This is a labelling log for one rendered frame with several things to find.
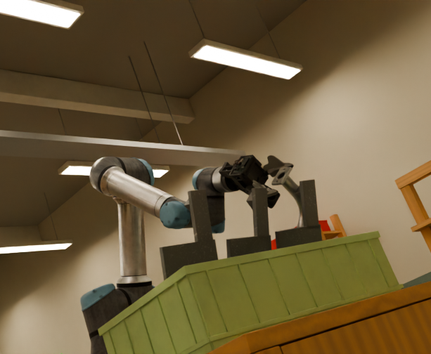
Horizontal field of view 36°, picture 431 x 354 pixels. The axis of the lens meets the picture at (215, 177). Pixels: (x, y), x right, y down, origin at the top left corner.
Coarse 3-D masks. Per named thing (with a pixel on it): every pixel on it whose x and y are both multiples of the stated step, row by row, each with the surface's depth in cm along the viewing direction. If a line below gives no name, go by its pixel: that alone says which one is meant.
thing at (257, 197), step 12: (252, 192) 159; (264, 192) 161; (252, 204) 159; (264, 204) 161; (264, 216) 161; (264, 228) 160; (228, 240) 152; (240, 240) 154; (252, 240) 157; (264, 240) 160; (228, 252) 152; (240, 252) 154; (252, 252) 157
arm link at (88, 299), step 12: (96, 288) 201; (108, 288) 202; (84, 300) 200; (96, 300) 199; (108, 300) 200; (120, 300) 203; (84, 312) 200; (96, 312) 198; (108, 312) 198; (120, 312) 201; (96, 324) 197
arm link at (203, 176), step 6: (210, 168) 191; (216, 168) 188; (198, 174) 192; (204, 174) 190; (210, 174) 187; (192, 180) 194; (198, 180) 191; (204, 180) 189; (210, 180) 187; (198, 186) 192; (204, 186) 189; (210, 186) 188; (210, 192) 189; (216, 192) 189; (222, 192) 190
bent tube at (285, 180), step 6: (282, 168) 170; (288, 168) 168; (276, 174) 170; (282, 174) 170; (288, 174) 167; (276, 180) 168; (282, 180) 166; (288, 180) 168; (288, 186) 169; (294, 186) 169; (294, 192) 170; (294, 198) 172; (300, 204) 171; (300, 210) 172; (300, 216) 172; (300, 222) 171
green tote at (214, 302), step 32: (256, 256) 140; (288, 256) 146; (320, 256) 151; (352, 256) 157; (384, 256) 164; (160, 288) 135; (192, 288) 128; (224, 288) 132; (256, 288) 136; (288, 288) 141; (320, 288) 146; (352, 288) 152; (384, 288) 158; (128, 320) 147; (160, 320) 136; (192, 320) 128; (224, 320) 127; (256, 320) 132; (288, 320) 137; (128, 352) 148; (160, 352) 137; (192, 352) 128
